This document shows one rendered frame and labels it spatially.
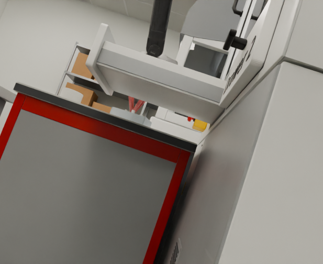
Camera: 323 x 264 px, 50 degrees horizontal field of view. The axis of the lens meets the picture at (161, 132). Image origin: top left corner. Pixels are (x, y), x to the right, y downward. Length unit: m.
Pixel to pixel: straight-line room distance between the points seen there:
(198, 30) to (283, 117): 1.52
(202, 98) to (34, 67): 5.02
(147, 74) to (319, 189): 0.53
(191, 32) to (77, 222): 1.18
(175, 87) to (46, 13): 5.27
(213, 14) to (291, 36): 1.52
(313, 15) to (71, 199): 0.83
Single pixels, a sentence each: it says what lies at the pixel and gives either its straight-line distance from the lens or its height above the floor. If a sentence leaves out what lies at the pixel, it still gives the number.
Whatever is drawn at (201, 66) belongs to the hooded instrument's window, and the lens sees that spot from 1.83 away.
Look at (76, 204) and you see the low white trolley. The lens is 1.06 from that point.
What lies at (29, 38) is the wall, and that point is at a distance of 5.92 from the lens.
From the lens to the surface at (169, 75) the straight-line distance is 0.81.
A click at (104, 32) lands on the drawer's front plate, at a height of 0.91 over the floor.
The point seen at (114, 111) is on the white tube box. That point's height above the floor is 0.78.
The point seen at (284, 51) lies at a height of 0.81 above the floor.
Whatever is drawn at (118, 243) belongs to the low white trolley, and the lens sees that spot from 1.05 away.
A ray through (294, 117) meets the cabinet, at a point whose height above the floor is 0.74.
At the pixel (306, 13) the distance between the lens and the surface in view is 0.43.
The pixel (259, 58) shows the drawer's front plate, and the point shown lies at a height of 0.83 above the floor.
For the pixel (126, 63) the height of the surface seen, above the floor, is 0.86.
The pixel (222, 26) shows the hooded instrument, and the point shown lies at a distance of 1.90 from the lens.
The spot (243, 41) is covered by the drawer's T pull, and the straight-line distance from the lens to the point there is 0.64.
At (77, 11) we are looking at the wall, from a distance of 5.87.
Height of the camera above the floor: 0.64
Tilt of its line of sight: 7 degrees up
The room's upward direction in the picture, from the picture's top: 19 degrees clockwise
